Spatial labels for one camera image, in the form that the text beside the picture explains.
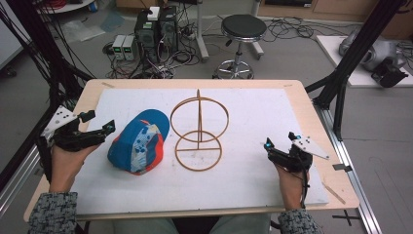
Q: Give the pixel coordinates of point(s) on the aluminium rail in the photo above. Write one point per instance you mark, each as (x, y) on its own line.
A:
(344, 156)

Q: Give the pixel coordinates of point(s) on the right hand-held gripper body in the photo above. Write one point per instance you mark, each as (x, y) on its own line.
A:
(297, 156)

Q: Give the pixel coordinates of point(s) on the black computer tower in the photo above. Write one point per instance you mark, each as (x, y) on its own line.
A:
(146, 35)
(168, 29)

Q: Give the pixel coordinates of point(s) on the grey power supply unit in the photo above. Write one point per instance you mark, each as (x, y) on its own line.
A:
(118, 47)
(130, 48)

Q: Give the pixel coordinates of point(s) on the blue tape roll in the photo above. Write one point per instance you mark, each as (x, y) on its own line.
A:
(93, 6)

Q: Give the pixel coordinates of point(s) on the blue and orange cap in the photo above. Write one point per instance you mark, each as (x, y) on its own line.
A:
(139, 143)

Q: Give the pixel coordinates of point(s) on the person's left hand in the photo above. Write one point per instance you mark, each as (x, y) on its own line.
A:
(66, 165)

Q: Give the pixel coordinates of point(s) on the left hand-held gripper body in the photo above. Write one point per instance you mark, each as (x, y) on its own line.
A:
(69, 138)

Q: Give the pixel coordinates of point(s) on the white floor board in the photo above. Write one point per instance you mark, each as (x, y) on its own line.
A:
(337, 55)

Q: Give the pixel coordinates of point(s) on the white desk leg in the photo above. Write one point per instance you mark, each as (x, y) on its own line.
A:
(202, 32)

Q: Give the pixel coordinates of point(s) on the thin wooden stick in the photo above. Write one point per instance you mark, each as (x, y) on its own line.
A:
(334, 194)

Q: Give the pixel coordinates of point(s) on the black metal frame post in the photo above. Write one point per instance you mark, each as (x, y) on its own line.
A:
(357, 52)
(39, 48)

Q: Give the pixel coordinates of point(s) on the white foam mat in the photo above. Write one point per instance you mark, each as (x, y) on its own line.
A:
(246, 136)

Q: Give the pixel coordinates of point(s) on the black device on board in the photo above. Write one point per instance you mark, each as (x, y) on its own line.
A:
(388, 74)

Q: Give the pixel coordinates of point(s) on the person's legs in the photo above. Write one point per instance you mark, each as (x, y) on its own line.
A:
(146, 226)

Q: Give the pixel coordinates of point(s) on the person's right hand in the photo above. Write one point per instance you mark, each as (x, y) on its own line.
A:
(291, 187)

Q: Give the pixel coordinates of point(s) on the black round stool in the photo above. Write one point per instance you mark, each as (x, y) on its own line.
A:
(242, 32)

